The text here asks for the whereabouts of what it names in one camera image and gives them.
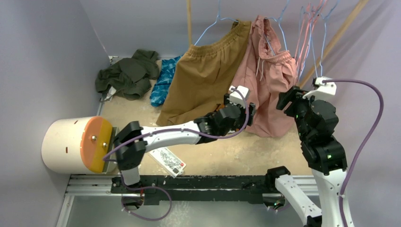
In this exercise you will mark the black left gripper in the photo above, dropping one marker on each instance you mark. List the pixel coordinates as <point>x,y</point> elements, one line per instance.
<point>250,113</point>

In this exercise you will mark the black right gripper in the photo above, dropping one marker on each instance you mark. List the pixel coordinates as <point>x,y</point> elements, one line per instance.
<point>290,98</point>

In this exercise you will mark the pink shorts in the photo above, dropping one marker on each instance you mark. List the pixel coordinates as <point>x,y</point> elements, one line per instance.
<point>279,76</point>

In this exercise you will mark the light blue wire hanger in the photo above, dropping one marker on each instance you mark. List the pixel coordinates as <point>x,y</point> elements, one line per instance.
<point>278,21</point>

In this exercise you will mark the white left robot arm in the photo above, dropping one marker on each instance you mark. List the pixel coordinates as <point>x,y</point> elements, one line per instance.
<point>133,141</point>

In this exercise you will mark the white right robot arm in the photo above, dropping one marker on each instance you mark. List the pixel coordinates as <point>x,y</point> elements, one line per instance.
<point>316,120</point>

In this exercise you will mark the tan khaki shorts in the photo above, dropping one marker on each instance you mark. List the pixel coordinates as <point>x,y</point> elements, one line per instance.
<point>203,75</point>

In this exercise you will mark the blue patterned shorts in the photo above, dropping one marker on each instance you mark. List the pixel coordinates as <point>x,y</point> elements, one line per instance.
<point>161,87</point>

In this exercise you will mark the light blue hanger middle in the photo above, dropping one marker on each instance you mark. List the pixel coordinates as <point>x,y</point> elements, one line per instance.
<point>307,47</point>

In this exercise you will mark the light blue hanger holding shorts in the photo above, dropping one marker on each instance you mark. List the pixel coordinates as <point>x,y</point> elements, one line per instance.
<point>218,18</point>

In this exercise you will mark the dark green shorts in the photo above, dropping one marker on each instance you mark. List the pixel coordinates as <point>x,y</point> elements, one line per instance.
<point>130,76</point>

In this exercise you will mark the clear plastic packet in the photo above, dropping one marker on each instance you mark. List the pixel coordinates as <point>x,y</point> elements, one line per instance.
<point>169,161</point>

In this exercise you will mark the white cylindrical bin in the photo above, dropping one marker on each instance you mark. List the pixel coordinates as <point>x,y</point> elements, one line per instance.
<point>61,146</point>

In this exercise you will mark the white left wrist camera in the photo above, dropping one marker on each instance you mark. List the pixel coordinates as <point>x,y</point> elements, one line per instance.
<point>238,95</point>

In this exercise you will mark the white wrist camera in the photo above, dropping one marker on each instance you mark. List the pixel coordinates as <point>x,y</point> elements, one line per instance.
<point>238,95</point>
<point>323,90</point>

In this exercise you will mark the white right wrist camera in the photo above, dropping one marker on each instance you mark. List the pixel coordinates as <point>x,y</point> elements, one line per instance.
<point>323,90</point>

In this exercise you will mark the white pink shorts drawstring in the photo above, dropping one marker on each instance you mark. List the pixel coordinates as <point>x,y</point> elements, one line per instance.
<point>260,68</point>

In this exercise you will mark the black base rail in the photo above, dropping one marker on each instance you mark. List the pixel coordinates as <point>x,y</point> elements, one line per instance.
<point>152,189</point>

